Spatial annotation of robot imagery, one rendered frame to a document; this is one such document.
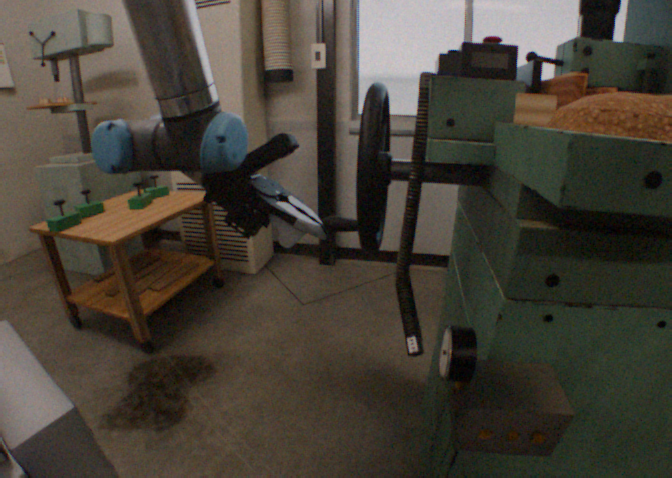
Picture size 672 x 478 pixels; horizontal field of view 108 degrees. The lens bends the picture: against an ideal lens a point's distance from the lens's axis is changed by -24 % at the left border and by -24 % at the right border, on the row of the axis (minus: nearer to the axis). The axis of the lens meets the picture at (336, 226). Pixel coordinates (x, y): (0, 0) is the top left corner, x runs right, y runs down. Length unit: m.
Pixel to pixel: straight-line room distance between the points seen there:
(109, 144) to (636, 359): 0.74
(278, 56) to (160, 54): 1.41
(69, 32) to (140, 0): 1.97
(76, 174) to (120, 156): 1.68
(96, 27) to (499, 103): 2.07
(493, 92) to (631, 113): 0.23
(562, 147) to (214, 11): 1.73
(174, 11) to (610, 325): 0.60
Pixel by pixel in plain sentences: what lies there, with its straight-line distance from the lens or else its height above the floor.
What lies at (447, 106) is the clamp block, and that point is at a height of 0.92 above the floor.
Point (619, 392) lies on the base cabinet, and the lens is 0.56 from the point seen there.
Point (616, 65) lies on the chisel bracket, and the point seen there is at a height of 1.00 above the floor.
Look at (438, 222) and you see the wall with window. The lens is 1.91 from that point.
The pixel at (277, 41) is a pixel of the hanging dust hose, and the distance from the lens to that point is 1.78.
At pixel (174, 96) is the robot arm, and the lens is 0.39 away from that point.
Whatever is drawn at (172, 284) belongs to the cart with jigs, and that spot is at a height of 0.18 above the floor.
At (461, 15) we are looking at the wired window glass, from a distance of 1.97.
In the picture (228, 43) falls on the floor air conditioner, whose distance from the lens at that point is 1.77.
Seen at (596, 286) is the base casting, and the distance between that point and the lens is 0.43.
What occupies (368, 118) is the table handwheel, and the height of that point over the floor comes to 0.90.
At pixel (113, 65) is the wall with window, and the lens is 2.73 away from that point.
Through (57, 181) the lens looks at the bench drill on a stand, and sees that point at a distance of 2.31.
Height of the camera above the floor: 0.90
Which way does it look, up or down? 20 degrees down
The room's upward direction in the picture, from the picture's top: straight up
